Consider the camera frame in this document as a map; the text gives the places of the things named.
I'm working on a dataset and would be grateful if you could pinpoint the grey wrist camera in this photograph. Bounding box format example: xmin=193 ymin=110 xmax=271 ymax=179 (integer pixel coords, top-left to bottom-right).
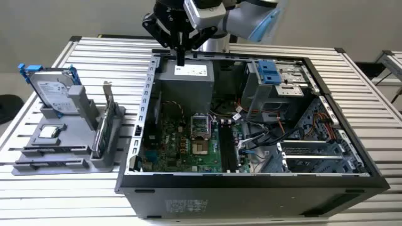
xmin=182 ymin=0 xmax=227 ymax=30

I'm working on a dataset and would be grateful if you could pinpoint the green motherboard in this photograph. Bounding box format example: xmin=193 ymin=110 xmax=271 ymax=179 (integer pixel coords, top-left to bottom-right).
xmin=138 ymin=115 xmax=252 ymax=174

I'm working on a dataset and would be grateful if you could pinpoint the black cable bundle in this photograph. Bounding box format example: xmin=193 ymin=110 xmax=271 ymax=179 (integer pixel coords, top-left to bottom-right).
xmin=241 ymin=119 xmax=304 ymax=151

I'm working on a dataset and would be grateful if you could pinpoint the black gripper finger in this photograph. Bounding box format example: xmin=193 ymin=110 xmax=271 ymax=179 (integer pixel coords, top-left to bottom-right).
xmin=140 ymin=13 xmax=181 ymax=66
xmin=180 ymin=26 xmax=217 ymax=66

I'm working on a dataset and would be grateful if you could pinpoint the green graphics card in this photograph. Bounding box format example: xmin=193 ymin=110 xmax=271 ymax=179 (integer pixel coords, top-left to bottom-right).
xmin=93 ymin=81 xmax=118 ymax=158

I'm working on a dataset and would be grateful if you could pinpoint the metal socket cover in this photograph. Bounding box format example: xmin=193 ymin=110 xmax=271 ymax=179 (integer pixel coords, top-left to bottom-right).
xmin=190 ymin=113 xmax=210 ymax=139

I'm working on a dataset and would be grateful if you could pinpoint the dark RAM stick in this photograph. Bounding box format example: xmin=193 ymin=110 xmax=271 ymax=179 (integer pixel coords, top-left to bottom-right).
xmin=24 ymin=146 xmax=88 ymax=153

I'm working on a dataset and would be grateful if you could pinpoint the black RAM slot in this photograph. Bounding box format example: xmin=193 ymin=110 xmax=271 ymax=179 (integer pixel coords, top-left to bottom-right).
xmin=218 ymin=119 xmax=229 ymax=173
xmin=225 ymin=119 xmax=239 ymax=173

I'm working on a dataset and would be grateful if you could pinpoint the black round floor object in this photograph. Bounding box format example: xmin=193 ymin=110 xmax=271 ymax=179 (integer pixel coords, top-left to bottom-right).
xmin=0 ymin=94 xmax=24 ymax=124

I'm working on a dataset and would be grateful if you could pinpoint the hard disk in blue carrier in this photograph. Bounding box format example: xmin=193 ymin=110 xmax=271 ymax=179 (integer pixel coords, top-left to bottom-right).
xmin=17 ymin=63 xmax=82 ymax=116

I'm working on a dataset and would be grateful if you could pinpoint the metal slat side table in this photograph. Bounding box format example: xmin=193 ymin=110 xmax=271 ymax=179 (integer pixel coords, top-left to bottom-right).
xmin=369 ymin=49 xmax=402 ymax=87

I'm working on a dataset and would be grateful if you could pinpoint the grey power supply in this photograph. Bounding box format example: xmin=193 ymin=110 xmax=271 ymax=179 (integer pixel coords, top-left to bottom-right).
xmin=154 ymin=58 xmax=216 ymax=113

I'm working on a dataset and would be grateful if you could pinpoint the CPU socket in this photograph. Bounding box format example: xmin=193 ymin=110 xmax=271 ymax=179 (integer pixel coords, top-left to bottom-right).
xmin=190 ymin=140 xmax=210 ymax=156

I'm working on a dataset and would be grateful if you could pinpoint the black PC case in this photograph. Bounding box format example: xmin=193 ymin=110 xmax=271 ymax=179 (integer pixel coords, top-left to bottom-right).
xmin=113 ymin=48 xmax=391 ymax=220

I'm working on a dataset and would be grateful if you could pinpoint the grey metal disk bay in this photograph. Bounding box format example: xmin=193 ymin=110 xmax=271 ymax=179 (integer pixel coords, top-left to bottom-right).
xmin=277 ymin=140 xmax=348 ymax=174

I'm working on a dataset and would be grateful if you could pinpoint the grey metal drive cage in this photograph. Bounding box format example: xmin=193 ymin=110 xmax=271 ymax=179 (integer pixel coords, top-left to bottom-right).
xmin=241 ymin=61 xmax=309 ymax=121

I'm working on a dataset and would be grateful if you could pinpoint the grey parts rack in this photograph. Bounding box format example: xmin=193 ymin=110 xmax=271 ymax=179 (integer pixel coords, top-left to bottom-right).
xmin=10 ymin=86 xmax=126 ymax=176

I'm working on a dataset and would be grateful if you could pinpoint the silver CPU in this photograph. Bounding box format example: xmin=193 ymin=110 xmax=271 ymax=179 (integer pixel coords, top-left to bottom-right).
xmin=37 ymin=126 xmax=60 ymax=138

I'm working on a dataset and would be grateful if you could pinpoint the red black fan wire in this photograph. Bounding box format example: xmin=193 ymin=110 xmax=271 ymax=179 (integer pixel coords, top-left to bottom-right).
xmin=161 ymin=100 xmax=185 ymax=124

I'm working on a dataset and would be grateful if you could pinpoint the orange red wire bundle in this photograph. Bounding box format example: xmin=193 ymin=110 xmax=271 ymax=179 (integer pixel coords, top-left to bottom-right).
xmin=313 ymin=112 xmax=336 ymax=143

